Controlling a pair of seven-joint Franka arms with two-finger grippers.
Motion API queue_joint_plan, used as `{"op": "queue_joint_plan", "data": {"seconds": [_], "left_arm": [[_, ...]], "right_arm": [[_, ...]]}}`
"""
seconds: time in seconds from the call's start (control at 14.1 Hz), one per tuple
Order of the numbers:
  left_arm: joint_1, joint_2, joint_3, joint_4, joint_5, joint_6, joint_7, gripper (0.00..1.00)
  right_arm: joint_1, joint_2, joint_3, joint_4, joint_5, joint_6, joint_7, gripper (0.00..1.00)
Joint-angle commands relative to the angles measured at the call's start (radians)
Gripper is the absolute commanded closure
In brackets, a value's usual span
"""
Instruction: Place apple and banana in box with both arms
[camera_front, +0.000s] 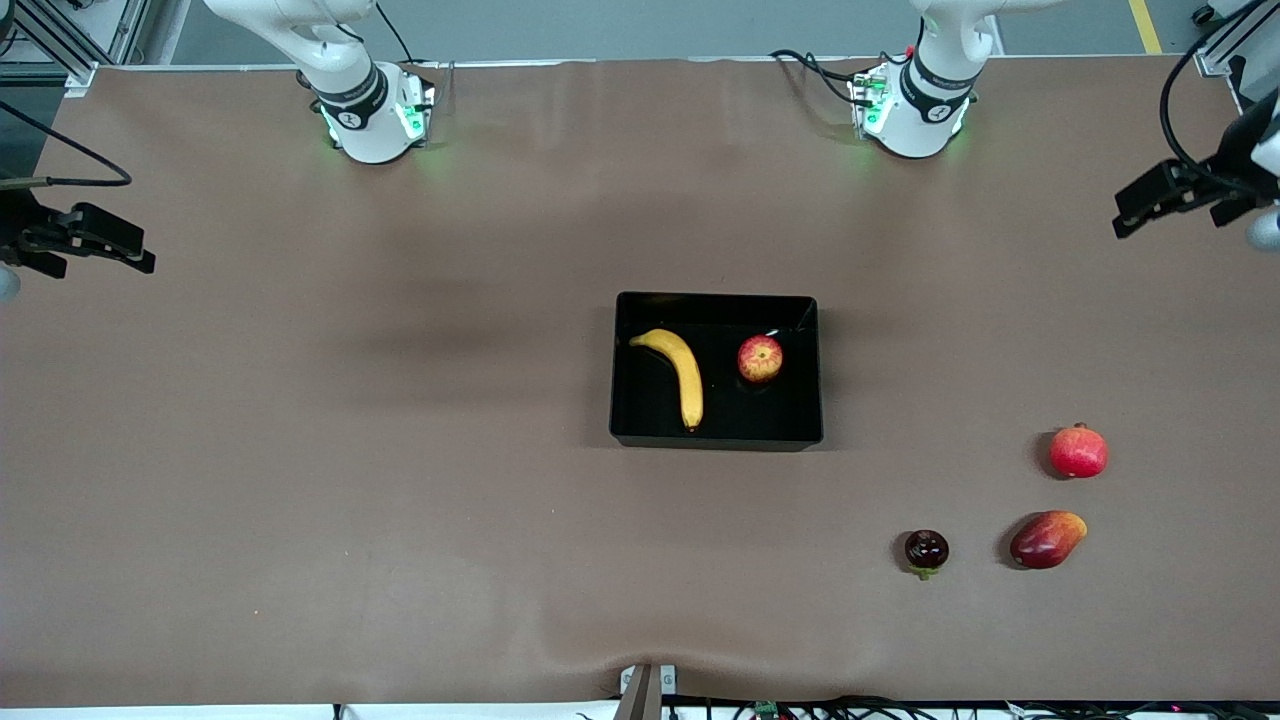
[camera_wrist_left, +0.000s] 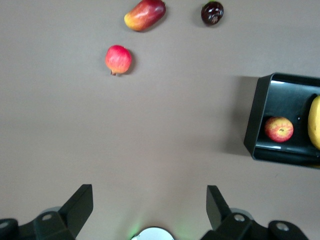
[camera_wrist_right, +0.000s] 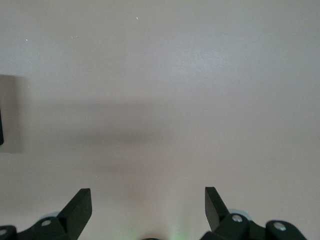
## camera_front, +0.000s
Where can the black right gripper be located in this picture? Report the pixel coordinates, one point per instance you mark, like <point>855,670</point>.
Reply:
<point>20,228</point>

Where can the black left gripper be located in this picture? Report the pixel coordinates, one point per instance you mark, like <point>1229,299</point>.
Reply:
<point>1232,176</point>

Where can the red yellow apple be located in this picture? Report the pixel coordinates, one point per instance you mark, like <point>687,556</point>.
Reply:
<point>760,360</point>

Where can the black plastic box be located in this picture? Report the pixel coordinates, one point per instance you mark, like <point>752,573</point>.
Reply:
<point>770,415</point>

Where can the yellow banana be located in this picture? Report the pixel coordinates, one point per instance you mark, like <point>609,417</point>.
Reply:
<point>685,375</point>

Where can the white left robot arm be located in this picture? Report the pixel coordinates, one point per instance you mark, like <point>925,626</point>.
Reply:
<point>915,120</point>

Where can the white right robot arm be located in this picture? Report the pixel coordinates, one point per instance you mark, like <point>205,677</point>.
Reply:
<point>370,120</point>

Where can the red pomegranate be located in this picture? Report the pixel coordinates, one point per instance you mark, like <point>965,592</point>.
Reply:
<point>1080,452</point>

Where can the red yellow mango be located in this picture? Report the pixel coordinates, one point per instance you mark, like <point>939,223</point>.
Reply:
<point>1045,540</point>

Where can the brown table cover mat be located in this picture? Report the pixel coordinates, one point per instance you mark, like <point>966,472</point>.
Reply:
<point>400,500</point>

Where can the dark purple mangosteen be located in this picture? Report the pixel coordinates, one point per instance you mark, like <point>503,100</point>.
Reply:
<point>927,548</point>

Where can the aluminium frame strut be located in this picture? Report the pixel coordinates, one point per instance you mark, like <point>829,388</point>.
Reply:
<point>1215,60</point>
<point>80,78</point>

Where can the metal table edge bracket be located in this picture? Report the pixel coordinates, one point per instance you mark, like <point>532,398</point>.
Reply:
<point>645,700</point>

